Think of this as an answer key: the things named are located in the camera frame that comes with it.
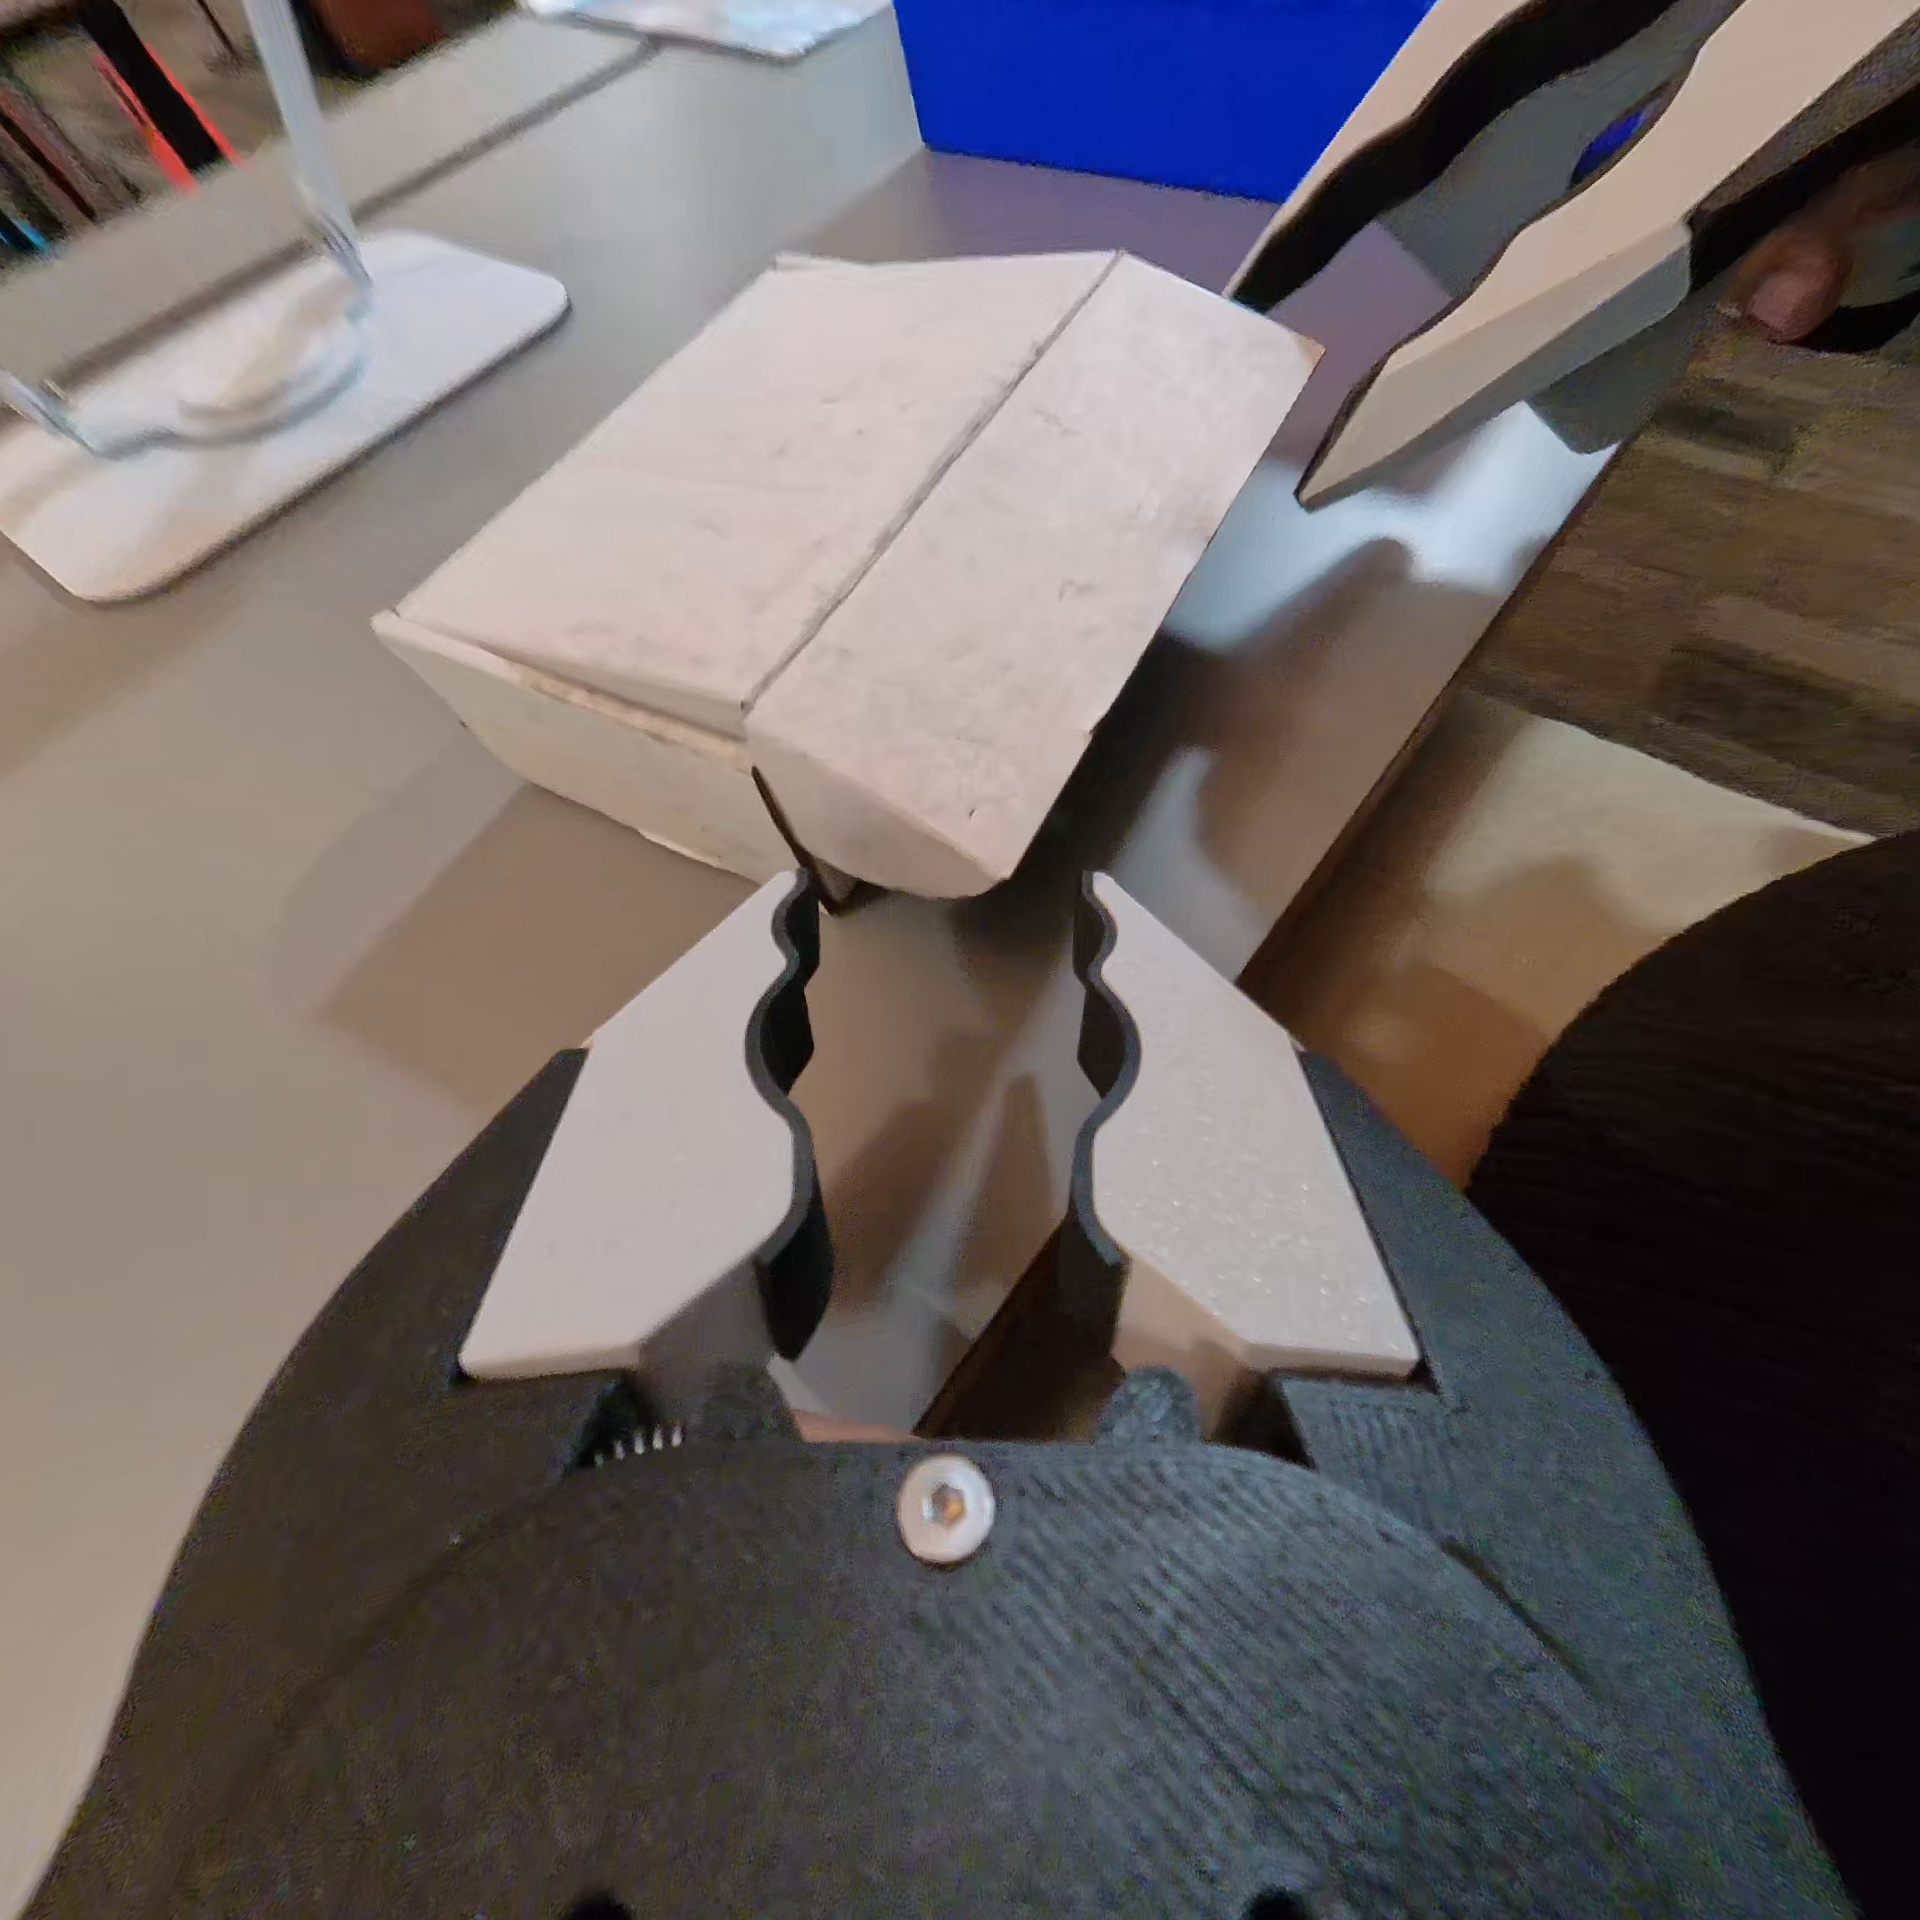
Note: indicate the blue paper sheet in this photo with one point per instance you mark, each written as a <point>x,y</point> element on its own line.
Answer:
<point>720,23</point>

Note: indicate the grey desk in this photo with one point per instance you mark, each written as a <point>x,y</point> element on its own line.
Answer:
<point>225,901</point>

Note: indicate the person's black knit sweater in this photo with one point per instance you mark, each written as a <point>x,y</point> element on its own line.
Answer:
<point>1725,1200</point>

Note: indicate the blue storage bin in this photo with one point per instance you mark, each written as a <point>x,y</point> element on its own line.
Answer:
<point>1124,90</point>

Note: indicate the person's right hand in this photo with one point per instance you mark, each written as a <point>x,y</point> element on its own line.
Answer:
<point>1814,270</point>

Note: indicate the instruction sheet on stand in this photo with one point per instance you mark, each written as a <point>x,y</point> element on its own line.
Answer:
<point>375,344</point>

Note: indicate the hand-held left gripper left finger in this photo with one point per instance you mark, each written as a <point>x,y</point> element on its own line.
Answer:
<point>631,1200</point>

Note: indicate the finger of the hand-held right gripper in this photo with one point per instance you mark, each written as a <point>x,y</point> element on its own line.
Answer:
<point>1388,143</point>
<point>1574,284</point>

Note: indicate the white mailer box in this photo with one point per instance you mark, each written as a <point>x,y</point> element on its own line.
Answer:
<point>780,495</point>

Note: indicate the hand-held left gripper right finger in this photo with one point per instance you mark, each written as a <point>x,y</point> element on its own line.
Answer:
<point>1245,1200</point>

